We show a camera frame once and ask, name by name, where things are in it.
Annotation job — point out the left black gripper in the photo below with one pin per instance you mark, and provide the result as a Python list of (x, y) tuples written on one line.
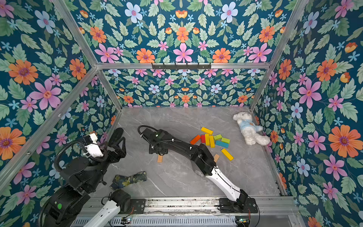
[(119, 153)]

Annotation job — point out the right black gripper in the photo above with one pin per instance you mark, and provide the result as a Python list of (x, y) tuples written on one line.
[(158, 144)]

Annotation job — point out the natural wood block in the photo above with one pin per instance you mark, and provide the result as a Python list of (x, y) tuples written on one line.
[(159, 159), (216, 158)]

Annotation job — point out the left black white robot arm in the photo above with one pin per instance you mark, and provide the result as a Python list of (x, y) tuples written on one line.
[(82, 176)]

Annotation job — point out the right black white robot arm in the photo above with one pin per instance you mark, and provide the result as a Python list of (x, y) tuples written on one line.
[(203, 164)]

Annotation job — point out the black oval remote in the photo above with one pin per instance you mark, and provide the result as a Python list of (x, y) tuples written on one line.
[(116, 137)]

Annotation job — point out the floral fabric pouch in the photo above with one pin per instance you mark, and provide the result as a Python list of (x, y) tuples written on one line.
[(120, 182)]

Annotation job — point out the orange block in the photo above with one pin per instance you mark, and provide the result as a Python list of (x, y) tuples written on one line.
[(195, 140)]

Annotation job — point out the yellow block at pile top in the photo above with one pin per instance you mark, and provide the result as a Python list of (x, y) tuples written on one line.
[(207, 131)]

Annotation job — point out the yellow upright block left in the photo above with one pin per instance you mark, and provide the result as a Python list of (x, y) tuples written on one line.
[(207, 139)]

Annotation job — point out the yellow upright block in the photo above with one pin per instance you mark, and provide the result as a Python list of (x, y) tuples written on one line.
[(212, 141), (207, 139)]

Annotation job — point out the yellow upright block right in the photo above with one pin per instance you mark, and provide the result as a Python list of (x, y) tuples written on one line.
[(212, 141)]

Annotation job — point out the light green block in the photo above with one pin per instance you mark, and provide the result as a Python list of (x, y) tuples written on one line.
[(218, 137)]

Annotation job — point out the teal block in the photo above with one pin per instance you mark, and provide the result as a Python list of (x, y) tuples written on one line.
[(222, 144)]

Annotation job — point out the green block right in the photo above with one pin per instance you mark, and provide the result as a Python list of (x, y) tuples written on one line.
[(225, 140)]

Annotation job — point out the yellow block lower right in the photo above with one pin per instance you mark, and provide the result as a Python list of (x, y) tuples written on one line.
[(227, 154)]

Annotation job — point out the white vented strip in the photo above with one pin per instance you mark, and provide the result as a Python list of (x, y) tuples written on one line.
[(184, 221)]

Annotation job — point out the white teddy bear plush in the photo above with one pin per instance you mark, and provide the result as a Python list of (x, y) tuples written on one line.
[(250, 130)]

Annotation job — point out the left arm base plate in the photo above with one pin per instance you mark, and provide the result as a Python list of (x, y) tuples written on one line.
[(135, 206)]

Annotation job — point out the metal hook rail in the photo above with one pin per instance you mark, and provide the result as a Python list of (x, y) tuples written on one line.
[(181, 66)]

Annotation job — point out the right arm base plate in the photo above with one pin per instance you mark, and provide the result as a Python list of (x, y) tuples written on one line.
[(227, 206)]

